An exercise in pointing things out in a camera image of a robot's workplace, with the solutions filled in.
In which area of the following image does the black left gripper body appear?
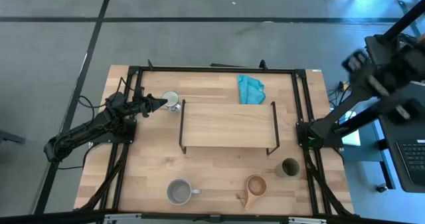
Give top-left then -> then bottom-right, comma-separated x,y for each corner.
131,94 -> 153,118

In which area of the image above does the blue white floral mug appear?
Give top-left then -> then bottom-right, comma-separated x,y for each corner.
161,90 -> 183,112

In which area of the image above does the grey patterned mug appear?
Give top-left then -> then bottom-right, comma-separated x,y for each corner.
166,178 -> 203,206

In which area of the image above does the wooden cup with handle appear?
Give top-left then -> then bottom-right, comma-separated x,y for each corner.
244,174 -> 268,211

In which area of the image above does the olive green mug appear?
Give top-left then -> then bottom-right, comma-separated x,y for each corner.
274,158 -> 301,179

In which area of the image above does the wooden shelf with black legs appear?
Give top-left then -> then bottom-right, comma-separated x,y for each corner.
178,100 -> 281,156

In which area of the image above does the turquoise cloth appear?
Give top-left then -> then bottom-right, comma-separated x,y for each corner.
236,74 -> 267,105

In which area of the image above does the white box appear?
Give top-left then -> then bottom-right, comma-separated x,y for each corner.
341,110 -> 361,147

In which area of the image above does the black laptop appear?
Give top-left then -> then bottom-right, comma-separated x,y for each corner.
378,112 -> 425,194

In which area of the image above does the black rig pole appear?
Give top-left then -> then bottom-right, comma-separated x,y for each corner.
381,4 -> 425,44

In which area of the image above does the black aluminium table frame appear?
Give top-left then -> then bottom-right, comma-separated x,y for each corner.
74,59 -> 356,224

